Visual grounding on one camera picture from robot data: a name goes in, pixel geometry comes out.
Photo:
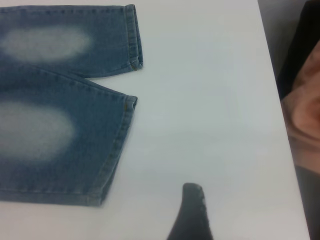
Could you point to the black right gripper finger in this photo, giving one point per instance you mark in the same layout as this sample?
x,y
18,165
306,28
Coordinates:
x,y
192,217

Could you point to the blue denim jeans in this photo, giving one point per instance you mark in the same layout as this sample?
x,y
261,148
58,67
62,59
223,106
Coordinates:
x,y
62,125

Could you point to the pink fabric bundle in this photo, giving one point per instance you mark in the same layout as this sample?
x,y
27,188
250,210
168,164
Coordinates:
x,y
307,120

